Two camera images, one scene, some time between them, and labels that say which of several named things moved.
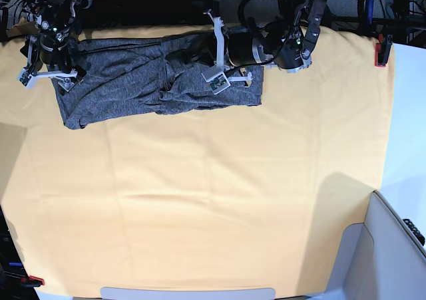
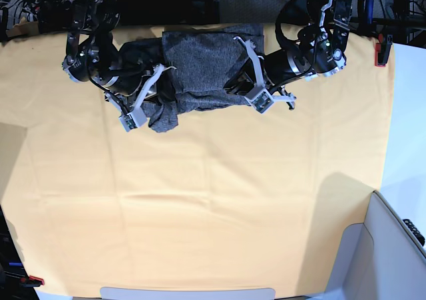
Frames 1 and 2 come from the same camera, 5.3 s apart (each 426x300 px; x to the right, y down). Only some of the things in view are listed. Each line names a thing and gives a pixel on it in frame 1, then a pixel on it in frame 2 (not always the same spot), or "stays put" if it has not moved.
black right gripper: (243, 47) to (277, 68)
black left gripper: (55, 48) to (132, 78)
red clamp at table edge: (382, 49) stays put
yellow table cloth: (239, 197) stays put
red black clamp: (31, 281) stays put
